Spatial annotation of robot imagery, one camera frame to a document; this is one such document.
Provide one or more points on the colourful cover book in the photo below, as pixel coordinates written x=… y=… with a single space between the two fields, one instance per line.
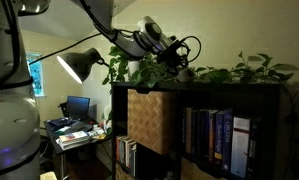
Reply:
x=74 y=136

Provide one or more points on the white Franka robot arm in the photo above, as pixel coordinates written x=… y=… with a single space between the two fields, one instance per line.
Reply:
x=12 y=126

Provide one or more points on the black book white print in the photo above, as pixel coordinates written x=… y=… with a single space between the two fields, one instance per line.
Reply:
x=254 y=146

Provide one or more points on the white flower decoration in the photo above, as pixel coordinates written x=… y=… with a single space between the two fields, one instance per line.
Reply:
x=107 y=116

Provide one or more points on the black spine book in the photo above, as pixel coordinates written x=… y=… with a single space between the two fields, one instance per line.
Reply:
x=195 y=133

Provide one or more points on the grey desk lamp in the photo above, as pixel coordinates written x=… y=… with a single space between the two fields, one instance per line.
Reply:
x=80 y=63

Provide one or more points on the red spine book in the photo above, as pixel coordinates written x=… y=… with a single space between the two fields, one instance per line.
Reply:
x=117 y=148

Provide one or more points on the dark blue bag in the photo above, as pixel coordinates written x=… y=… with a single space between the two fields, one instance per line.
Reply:
x=60 y=122

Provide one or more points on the blue book yellow label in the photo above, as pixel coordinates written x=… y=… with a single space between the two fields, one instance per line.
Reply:
x=219 y=136

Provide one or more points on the tall woven bamboo basket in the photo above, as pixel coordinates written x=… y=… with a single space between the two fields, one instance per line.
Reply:
x=150 y=121

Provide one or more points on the window with white frame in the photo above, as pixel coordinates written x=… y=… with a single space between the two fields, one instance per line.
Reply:
x=35 y=75

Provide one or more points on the dark navy spine book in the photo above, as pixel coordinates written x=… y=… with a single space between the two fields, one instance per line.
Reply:
x=205 y=133

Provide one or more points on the thick white book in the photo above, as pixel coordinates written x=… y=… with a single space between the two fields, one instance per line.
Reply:
x=72 y=145

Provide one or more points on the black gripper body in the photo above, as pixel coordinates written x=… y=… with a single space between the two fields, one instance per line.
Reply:
x=170 y=55

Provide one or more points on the white spine book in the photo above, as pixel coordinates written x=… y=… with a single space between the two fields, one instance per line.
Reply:
x=123 y=151

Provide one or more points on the pale yellow box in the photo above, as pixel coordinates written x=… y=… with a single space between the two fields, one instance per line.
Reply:
x=48 y=175

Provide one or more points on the dark desk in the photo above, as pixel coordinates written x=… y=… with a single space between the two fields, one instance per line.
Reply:
x=52 y=136

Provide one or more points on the blue book white title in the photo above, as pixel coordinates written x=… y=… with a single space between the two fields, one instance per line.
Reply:
x=227 y=140

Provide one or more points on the green pothos plant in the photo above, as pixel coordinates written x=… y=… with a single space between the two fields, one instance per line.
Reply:
x=219 y=75

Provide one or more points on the brown spine book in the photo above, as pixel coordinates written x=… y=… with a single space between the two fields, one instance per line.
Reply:
x=212 y=133

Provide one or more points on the tan spine book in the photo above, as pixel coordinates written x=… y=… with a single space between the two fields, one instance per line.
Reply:
x=188 y=130

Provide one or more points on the black computer monitor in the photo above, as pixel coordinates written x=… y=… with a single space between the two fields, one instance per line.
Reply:
x=77 y=107

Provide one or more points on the white plant pot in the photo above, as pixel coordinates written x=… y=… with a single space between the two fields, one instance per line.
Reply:
x=133 y=68

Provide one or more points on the small colourful desk items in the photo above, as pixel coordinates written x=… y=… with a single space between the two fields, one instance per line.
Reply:
x=97 y=132

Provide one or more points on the black cube shelf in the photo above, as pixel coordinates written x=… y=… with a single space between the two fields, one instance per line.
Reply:
x=222 y=87

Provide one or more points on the short woven bamboo basket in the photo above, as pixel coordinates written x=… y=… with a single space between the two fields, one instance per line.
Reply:
x=195 y=171

